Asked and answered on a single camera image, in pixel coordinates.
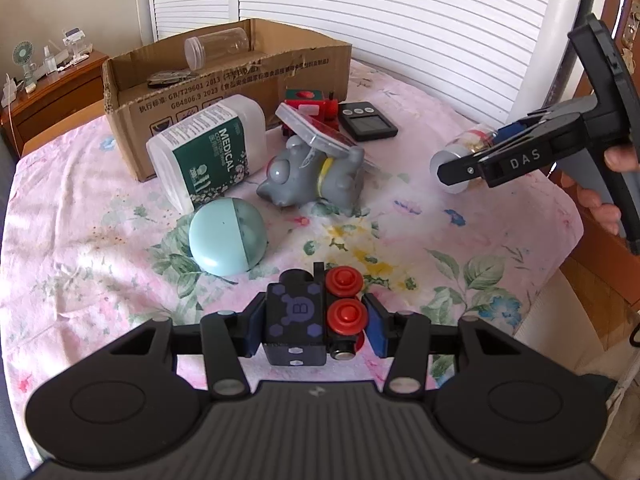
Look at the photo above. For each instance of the teal capsule ball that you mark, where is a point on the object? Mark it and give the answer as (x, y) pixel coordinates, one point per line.
(220, 235)

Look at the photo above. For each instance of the person's right hand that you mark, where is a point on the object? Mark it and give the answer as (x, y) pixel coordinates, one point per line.
(625, 157)

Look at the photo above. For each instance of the brown wooden nightstand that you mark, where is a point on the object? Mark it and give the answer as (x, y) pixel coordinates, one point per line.
(60, 95)

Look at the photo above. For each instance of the clear acrylic stand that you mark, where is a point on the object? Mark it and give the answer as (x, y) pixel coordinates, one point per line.
(75, 45)

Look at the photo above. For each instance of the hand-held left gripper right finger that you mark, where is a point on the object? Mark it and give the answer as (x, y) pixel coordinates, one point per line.
(375, 329)

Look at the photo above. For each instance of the grey cat toy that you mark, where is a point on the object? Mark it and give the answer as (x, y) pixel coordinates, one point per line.
(300, 180)

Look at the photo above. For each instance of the white green-labelled plastic container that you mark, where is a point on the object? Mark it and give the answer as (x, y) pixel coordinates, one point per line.
(210, 145)

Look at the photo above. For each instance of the white round post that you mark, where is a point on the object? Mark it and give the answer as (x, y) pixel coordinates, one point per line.
(545, 35)

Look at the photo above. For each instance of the small white bottle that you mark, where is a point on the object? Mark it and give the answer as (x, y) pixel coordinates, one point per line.
(50, 60)

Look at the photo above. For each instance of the black digital timer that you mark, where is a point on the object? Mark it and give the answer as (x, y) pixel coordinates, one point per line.
(367, 122)

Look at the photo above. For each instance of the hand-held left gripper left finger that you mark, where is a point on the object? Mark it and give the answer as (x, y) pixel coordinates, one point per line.
(253, 327)

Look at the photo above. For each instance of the brown cardboard box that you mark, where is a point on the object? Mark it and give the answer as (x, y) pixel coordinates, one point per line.
(280, 75)

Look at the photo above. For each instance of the red toy train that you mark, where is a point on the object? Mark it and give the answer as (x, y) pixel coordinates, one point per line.
(328, 107)

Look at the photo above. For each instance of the pink floral bed sheet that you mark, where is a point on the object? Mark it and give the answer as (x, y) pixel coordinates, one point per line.
(100, 260)

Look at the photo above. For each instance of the small white-lidded clear jar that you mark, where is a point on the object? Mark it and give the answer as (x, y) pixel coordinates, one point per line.
(449, 152)

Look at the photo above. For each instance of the pink plastic box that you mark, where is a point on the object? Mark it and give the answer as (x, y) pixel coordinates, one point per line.
(315, 130)

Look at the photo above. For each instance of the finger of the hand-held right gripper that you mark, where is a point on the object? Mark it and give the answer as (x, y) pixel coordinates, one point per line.
(457, 170)
(515, 130)

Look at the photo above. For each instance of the small mint green fan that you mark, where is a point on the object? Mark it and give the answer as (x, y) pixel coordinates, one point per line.
(22, 55)

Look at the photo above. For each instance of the dark round tin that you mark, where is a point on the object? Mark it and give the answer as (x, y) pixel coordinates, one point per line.
(167, 79)

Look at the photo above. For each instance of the clear plastic jar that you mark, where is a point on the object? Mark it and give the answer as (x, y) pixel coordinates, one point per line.
(217, 46)

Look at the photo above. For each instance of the dark blue toy train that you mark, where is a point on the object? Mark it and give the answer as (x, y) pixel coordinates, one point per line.
(295, 315)

